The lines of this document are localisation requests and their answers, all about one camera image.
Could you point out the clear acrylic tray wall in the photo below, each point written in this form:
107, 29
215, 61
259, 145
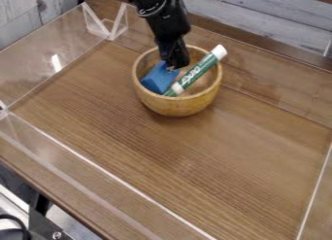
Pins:
241, 172

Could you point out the light wooden bowl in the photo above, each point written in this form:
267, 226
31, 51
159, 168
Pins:
183, 92

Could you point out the black metal table leg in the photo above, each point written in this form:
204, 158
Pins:
39, 223

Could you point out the green and white tube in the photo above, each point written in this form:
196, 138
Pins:
196, 72

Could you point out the blue rectangular block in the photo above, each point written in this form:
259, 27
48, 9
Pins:
159, 78

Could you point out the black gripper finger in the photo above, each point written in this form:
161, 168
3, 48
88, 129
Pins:
173, 53

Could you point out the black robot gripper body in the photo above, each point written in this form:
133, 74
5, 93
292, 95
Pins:
165, 16

